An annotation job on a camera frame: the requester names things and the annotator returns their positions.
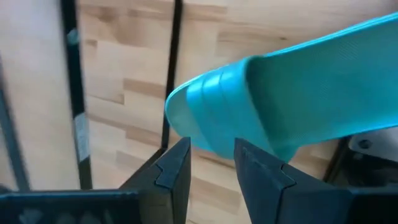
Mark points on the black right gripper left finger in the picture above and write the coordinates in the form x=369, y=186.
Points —
x=168, y=199

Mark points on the black aluminium table frame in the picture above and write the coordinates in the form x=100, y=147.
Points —
x=367, y=174

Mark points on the green rubber slide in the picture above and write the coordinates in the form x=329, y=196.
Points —
x=311, y=93

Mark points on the wooden shelf with black frame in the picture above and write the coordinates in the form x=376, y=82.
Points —
x=75, y=93

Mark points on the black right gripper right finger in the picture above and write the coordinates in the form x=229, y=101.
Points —
x=273, y=202

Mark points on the grey metal mount plate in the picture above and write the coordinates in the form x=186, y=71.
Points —
x=373, y=140

